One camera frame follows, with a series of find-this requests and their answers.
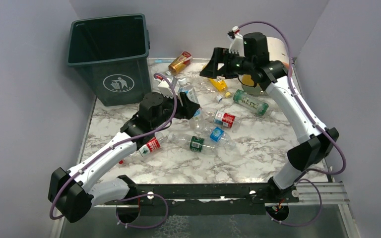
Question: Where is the clear bottle dark green label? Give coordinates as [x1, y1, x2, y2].
[167, 133, 218, 155]

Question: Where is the clear bottle red white label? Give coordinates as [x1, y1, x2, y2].
[202, 108, 241, 132]

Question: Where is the green tinted plastic bottle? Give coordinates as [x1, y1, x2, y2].
[233, 89, 276, 117]

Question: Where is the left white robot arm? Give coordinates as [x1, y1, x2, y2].
[48, 92, 200, 223]

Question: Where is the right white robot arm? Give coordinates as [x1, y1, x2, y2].
[200, 32, 339, 199]

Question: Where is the dark green trash bin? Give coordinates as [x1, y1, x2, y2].
[67, 13, 152, 107]

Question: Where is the yellow plastic bottle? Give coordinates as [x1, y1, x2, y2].
[208, 77, 232, 98]

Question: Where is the small white cap bottle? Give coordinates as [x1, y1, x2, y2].
[215, 95, 223, 103]

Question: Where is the clear bottle red green label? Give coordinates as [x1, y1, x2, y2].
[119, 132, 167, 165]

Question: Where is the amber red-label bottle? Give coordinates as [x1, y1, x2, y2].
[166, 51, 193, 75]

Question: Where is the cream cylindrical drum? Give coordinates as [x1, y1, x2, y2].
[241, 37, 290, 97]

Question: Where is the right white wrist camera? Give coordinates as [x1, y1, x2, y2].
[227, 26, 244, 56]

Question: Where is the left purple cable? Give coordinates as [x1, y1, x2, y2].
[49, 73, 179, 230]

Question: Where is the purple cable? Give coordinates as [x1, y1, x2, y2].
[49, 73, 179, 230]
[232, 21, 347, 228]

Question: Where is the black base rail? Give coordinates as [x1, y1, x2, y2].
[105, 183, 299, 216]

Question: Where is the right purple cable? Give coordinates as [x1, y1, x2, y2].
[232, 21, 347, 228]

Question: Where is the aluminium frame rail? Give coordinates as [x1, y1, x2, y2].
[296, 182, 350, 205]

